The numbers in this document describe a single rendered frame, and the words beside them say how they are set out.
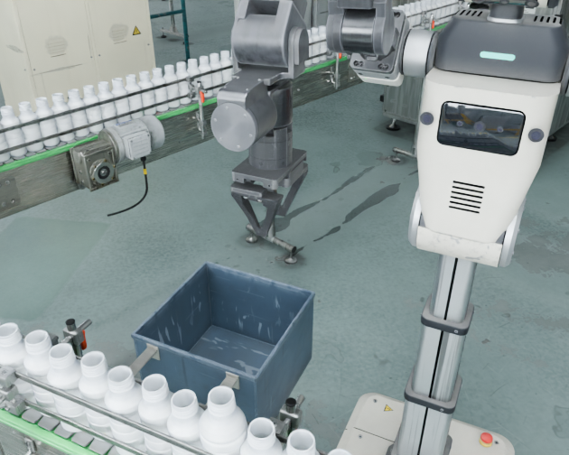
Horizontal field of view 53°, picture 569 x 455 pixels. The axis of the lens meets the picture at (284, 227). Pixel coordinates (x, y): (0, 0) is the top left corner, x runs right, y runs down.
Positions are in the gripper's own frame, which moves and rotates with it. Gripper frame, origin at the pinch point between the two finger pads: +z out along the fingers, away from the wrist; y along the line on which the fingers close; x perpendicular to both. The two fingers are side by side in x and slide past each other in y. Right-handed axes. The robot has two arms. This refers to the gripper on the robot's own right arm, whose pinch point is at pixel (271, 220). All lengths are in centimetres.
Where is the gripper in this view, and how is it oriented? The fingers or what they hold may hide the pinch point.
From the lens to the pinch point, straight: 80.1
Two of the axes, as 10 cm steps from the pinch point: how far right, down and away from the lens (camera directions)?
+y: -4.1, 4.7, -7.8
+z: 0.0, 8.6, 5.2
